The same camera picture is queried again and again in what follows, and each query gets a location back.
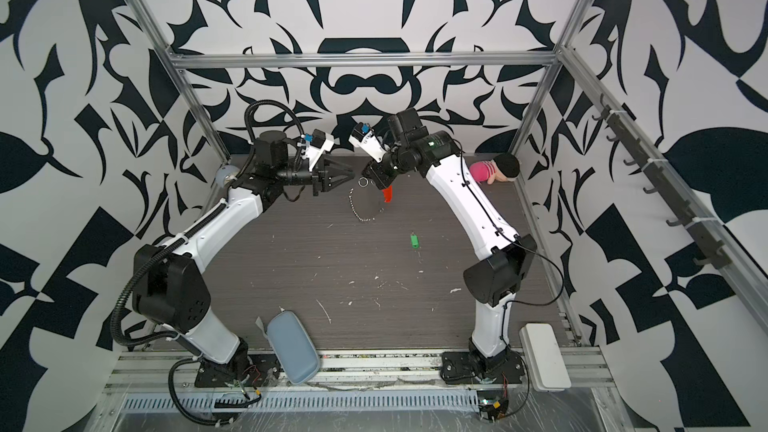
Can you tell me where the red handled keyring tool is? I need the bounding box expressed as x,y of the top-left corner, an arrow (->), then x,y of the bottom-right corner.
348,177 -> 386,223

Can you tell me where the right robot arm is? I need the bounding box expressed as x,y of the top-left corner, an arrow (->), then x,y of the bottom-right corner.
349,109 -> 537,365

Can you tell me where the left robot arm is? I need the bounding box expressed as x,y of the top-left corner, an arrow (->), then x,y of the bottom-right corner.
118,130 -> 354,372

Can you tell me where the pink doll black hair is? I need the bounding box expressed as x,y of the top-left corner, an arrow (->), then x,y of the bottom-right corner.
469,153 -> 521,185

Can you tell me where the blue grey glasses case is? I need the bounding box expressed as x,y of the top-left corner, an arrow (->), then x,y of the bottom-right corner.
255,310 -> 321,385

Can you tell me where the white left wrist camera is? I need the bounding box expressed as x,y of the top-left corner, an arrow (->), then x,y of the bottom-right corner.
301,129 -> 335,171

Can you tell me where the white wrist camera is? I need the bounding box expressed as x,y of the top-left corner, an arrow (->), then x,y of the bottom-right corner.
301,129 -> 335,171
349,122 -> 386,163

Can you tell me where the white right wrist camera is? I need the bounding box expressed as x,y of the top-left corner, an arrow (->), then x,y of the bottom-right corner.
349,122 -> 386,163

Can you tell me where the white box on rail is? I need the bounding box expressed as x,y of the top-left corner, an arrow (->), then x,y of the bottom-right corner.
519,323 -> 572,392

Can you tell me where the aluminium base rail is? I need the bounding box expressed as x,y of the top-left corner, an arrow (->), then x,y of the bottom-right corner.
104,347 -> 615,393

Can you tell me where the wall coat hook rack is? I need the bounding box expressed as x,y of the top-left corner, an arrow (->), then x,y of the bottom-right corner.
593,93 -> 733,270

